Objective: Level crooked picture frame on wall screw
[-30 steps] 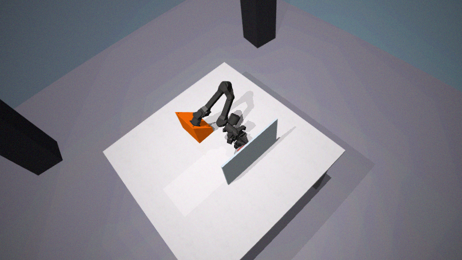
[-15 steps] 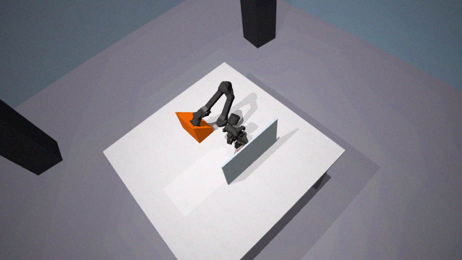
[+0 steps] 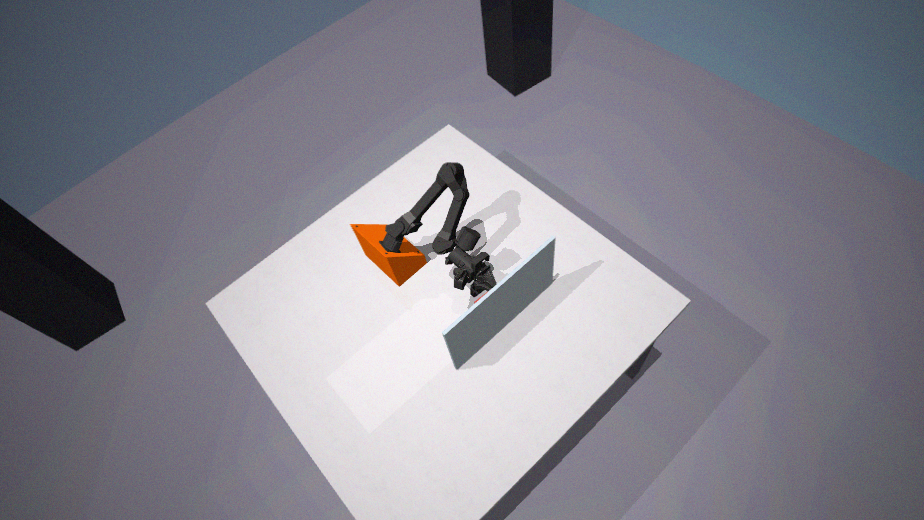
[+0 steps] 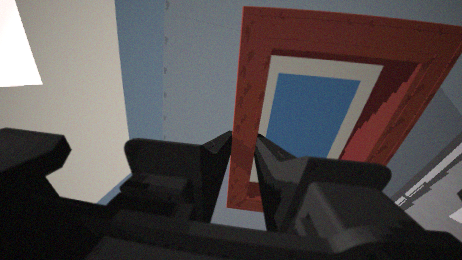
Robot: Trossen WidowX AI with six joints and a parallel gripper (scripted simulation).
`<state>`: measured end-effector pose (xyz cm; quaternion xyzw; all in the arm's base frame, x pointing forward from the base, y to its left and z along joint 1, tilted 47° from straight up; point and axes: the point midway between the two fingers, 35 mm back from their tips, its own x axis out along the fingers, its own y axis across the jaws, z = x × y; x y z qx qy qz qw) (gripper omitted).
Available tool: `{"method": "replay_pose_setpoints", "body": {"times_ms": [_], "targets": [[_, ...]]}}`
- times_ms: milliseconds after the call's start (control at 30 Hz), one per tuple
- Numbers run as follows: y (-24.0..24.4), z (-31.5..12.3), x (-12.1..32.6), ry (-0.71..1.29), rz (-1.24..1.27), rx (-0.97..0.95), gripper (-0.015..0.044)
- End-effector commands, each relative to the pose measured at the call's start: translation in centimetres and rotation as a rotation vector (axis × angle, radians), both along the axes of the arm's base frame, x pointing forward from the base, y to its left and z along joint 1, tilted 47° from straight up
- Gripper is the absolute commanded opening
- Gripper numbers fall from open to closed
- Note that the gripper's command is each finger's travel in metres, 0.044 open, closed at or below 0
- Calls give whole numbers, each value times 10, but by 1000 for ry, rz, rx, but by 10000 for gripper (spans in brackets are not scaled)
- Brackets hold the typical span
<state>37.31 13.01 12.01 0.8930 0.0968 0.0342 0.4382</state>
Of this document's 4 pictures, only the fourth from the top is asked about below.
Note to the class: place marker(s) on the red picture frame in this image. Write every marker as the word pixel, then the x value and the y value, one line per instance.
pixel 333 85

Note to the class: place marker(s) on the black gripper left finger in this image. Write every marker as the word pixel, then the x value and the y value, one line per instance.
pixel 205 165

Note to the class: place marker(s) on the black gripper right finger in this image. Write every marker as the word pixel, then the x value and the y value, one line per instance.
pixel 284 179

